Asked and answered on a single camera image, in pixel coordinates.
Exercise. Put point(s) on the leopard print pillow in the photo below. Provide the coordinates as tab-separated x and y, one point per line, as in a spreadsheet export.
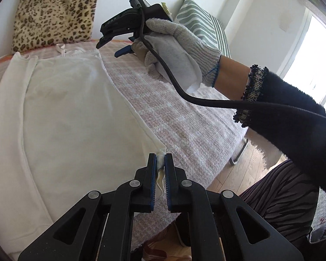
57	13

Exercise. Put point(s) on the patterned floor mat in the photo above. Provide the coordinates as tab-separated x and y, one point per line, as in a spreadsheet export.
323	214

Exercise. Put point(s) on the person's right hand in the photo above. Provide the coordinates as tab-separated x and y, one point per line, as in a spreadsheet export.
195	51

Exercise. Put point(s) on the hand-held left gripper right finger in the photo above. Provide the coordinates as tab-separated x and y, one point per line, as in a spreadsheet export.
167	185

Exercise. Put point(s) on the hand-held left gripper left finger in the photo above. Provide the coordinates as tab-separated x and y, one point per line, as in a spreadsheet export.
153	179

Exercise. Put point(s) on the white fluffy rug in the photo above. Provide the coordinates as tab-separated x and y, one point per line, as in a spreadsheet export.
263	146

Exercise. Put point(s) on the green striped pillow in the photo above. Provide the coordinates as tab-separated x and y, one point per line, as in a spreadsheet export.
201	24

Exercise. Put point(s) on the person's striped pants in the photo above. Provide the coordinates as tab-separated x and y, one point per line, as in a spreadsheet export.
277	198

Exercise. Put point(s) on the person's right forearm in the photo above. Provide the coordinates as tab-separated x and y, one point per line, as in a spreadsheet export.
282	119

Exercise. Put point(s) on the white camisole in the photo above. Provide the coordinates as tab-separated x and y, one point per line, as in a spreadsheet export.
70	114

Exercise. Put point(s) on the pink plaid blanket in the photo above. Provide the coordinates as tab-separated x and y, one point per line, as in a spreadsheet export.
184	125

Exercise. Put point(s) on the bright window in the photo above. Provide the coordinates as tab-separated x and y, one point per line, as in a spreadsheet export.
315	59

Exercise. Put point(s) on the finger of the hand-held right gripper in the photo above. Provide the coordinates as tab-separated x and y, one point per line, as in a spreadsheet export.
124	50
106	40

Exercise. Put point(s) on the metal bed leg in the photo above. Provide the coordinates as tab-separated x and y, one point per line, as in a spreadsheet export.
239	153

